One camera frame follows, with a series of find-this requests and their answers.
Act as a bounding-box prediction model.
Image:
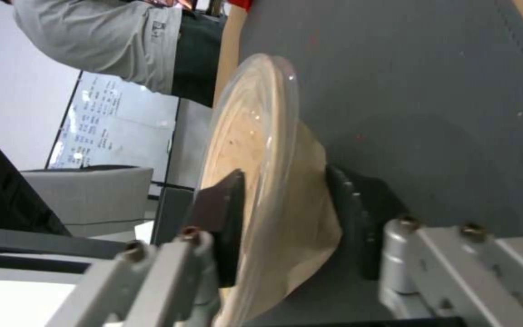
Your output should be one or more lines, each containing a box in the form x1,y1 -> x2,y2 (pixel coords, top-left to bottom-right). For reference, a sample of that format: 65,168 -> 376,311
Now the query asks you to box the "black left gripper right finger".
326,164 -> 523,327

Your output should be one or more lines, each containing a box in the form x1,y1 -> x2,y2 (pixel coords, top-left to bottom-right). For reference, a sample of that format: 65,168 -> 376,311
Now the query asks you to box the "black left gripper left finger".
59,170 -> 246,327

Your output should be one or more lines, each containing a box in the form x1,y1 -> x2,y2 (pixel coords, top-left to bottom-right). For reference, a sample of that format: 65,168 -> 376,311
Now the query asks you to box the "grey upholstered chair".
19,164 -> 155,238

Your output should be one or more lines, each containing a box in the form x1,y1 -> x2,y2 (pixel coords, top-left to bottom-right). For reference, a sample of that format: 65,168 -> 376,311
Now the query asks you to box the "whiteboard with writing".
45,70 -> 182,186

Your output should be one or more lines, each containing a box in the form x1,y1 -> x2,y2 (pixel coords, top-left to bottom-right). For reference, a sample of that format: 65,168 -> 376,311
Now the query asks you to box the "grey desk mat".
238,0 -> 523,327

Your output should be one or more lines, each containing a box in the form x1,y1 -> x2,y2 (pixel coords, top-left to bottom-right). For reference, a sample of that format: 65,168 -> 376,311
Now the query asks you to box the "person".
10,0 -> 226,109

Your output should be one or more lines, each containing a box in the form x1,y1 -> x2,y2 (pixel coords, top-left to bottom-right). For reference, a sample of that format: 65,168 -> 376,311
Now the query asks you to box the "black monitor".
0,139 -> 73,239

